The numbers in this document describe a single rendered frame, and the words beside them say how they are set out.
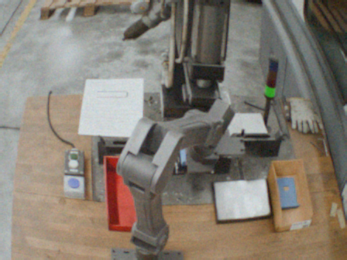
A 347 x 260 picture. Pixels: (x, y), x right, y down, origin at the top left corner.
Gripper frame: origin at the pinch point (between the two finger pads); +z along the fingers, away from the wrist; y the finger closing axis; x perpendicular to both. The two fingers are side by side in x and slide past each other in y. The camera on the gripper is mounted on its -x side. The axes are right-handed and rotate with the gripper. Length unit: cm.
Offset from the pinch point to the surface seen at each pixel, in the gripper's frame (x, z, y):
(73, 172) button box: 34.5, 7.6, -2.3
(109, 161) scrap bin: 22.7, 8.6, 2.3
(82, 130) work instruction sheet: 31.9, 21.0, 15.7
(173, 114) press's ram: 6.1, -7.1, 10.6
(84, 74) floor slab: 41, 178, 109
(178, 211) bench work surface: 4.1, 4.5, -13.1
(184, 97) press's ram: 3.5, -8.9, 14.4
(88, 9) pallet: 48, 217, 190
